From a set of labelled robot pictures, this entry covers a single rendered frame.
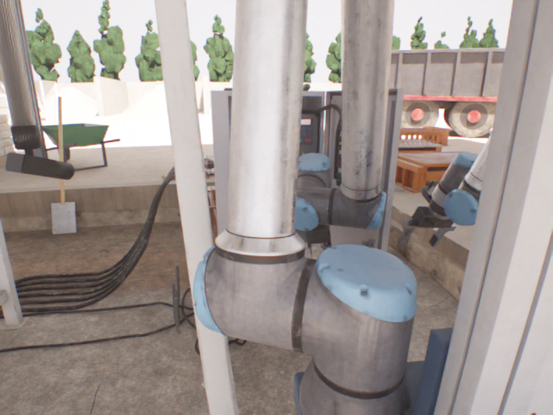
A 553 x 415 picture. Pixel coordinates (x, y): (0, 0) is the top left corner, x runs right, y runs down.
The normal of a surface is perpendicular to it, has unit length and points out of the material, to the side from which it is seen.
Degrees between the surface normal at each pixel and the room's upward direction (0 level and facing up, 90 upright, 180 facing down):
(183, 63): 81
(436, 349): 90
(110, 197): 90
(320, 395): 70
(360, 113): 111
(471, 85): 90
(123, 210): 90
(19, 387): 0
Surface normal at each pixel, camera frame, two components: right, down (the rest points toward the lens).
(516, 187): -0.99, 0.03
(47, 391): 0.00, -0.95
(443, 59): -0.37, 0.29
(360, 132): -0.35, 0.61
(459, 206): -0.88, 0.22
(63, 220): 0.18, -0.04
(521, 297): 0.10, 0.31
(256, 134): -0.16, 0.14
